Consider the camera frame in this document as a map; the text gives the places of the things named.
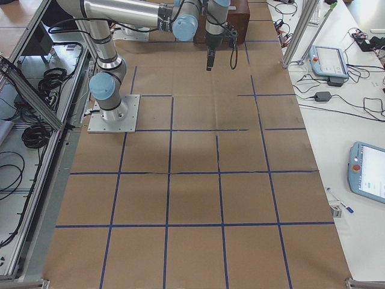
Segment teach pendant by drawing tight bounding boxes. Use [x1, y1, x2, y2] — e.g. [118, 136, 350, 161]
[309, 45, 349, 79]
[348, 141, 384, 203]

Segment brown paper table cover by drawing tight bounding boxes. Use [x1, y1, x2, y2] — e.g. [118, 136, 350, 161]
[43, 1, 350, 288]

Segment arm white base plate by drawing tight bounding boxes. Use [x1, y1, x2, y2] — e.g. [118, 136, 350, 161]
[87, 95, 140, 133]

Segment upper teach pendant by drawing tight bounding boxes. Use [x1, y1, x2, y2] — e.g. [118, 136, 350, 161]
[309, 45, 349, 79]

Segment black power brick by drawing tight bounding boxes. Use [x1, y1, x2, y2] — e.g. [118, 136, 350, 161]
[313, 92, 332, 102]

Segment blue white pen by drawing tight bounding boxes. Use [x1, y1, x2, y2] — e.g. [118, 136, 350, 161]
[326, 187, 354, 218]

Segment dark wooden drawer cabinet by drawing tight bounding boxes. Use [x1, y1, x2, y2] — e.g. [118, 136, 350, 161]
[193, 0, 250, 45]

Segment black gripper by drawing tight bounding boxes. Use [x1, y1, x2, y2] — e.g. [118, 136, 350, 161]
[205, 32, 226, 71]

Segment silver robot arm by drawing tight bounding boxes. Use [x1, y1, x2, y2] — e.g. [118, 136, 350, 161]
[58, 1, 230, 71]

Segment lower teach pendant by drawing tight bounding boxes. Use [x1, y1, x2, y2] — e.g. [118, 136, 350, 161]
[348, 141, 384, 203]

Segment black braided cable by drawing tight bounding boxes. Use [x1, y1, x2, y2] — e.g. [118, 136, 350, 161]
[222, 20, 240, 70]

